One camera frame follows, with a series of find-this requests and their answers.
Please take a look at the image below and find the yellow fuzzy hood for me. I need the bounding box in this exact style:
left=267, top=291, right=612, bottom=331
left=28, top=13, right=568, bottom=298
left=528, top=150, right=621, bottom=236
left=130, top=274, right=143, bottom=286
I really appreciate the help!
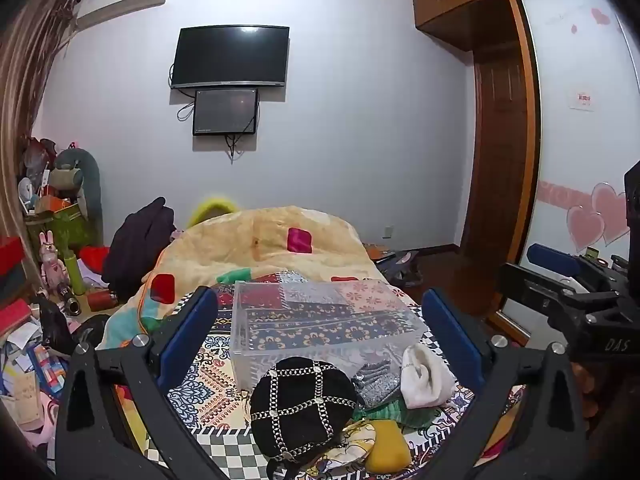
left=187, top=198, right=240, bottom=228

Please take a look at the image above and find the brown wooden door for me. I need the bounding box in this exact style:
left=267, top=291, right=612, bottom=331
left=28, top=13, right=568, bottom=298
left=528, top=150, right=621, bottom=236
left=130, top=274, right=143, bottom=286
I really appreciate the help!
left=459, top=50, right=530, bottom=262

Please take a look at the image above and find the red box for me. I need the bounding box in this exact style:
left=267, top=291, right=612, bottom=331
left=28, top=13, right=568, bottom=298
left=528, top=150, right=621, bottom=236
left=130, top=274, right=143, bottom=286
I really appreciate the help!
left=0, top=235, right=27, bottom=281

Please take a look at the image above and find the green bottle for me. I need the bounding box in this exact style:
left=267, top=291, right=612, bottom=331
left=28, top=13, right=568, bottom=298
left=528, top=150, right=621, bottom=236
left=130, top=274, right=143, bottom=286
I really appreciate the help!
left=64, top=254, right=86, bottom=297

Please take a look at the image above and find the pile of papers and packets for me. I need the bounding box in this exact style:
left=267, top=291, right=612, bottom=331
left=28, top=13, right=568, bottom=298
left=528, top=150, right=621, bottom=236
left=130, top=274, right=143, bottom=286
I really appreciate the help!
left=0, top=310, right=71, bottom=433

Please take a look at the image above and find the white heart sliding door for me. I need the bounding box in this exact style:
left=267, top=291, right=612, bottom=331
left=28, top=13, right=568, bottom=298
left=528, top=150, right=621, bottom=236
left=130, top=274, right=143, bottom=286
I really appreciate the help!
left=517, top=0, right=640, bottom=311

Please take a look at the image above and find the black beret with chains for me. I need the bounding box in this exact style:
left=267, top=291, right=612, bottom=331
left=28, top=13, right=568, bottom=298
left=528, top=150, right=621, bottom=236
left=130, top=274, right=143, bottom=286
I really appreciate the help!
left=249, top=356, right=358, bottom=462

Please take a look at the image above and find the black flashlight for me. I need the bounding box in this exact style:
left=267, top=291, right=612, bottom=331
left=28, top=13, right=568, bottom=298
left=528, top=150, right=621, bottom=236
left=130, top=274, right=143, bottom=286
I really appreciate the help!
left=56, top=282, right=82, bottom=317

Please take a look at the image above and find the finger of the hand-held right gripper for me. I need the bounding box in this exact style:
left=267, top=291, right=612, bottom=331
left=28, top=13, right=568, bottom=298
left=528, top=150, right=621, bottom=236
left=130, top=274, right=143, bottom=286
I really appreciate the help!
left=527, top=242, right=626, bottom=283
left=496, top=261, right=598, bottom=322

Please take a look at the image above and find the green cardboard box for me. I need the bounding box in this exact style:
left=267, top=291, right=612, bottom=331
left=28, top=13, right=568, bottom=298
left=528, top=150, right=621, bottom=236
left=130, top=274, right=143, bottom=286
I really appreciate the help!
left=25, top=202, right=97, bottom=256

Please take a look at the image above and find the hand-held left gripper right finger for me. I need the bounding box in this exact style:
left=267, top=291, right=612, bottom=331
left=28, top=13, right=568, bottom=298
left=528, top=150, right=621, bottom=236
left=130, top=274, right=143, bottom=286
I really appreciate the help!
left=419, top=287, right=587, bottom=480

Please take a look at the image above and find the dark clothes pile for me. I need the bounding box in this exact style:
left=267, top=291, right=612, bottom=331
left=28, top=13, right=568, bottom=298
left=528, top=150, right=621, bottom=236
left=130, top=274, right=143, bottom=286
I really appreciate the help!
left=102, top=196, right=176, bottom=301

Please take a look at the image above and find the purple bag on floor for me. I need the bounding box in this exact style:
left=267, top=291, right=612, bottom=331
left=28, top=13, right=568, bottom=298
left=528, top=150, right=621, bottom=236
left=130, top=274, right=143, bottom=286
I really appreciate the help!
left=372, top=246, right=423, bottom=288

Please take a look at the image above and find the black plastic bag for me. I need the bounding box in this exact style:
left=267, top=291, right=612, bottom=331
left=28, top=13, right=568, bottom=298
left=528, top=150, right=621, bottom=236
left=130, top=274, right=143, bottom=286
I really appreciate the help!
left=32, top=295, right=108, bottom=357

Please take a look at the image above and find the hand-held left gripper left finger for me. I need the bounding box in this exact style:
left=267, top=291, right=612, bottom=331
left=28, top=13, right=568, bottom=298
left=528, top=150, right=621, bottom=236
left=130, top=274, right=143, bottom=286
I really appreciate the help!
left=55, top=285, right=222, bottom=480

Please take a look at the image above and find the brown striped curtain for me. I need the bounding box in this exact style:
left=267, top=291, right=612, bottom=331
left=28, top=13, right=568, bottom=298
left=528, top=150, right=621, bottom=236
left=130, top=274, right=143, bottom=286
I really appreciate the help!
left=0, top=0, right=81, bottom=281

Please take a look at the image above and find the black wall television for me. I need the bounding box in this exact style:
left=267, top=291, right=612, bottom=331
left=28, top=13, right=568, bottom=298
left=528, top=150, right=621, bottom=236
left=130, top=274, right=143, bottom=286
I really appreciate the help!
left=170, top=25, right=291, bottom=90

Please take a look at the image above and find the floral fabric scrunchie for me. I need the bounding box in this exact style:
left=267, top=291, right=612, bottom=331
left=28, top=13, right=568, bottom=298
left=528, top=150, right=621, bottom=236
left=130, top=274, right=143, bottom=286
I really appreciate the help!
left=300, top=421, right=377, bottom=480

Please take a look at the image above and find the red cup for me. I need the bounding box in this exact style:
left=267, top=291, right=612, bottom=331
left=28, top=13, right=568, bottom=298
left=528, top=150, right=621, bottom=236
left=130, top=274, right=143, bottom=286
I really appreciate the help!
left=87, top=290, right=118, bottom=312

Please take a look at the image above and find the green striped cloth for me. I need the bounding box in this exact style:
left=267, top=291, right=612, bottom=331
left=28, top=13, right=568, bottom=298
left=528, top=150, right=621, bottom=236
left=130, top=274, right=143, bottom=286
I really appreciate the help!
left=352, top=396, right=441, bottom=429

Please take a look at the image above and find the wooden overhead cabinet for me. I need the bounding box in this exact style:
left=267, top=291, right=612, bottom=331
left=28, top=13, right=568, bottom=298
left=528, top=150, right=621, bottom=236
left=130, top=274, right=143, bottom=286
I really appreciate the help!
left=411, top=0, right=593, bottom=53

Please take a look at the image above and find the white sock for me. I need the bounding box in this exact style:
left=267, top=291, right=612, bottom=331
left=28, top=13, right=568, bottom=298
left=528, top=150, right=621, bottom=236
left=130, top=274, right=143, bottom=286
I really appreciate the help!
left=401, top=343, right=457, bottom=409

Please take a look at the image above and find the yellow sponge pouch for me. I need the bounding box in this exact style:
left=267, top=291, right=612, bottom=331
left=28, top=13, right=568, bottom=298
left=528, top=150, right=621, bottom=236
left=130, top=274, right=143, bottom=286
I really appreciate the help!
left=366, top=419, right=412, bottom=474

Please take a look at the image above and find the small black wall monitor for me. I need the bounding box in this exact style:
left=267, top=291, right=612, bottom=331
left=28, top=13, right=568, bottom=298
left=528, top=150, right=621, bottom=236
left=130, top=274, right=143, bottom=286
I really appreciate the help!
left=192, top=88, right=259, bottom=137

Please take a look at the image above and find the yellow patchwork quilt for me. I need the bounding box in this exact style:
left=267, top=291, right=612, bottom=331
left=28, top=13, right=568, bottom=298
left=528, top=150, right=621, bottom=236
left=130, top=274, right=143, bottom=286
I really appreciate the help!
left=95, top=205, right=382, bottom=351

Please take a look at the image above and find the clear plastic storage box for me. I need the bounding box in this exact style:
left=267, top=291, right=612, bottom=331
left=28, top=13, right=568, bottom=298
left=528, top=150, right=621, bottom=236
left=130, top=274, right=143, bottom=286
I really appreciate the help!
left=230, top=280, right=430, bottom=392

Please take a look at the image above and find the red cushion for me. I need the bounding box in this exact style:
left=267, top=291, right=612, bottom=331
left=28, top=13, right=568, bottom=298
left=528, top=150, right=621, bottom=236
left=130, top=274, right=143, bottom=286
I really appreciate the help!
left=80, top=245, right=113, bottom=272

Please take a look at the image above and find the grey glitter cloth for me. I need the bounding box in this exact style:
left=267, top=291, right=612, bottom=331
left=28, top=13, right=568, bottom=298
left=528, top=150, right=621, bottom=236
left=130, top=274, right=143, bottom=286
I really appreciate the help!
left=351, top=360, right=405, bottom=409

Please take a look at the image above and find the pink rabbit figure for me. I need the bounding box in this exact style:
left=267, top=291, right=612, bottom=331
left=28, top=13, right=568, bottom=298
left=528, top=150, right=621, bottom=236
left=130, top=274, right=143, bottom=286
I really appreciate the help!
left=39, top=230, right=64, bottom=288

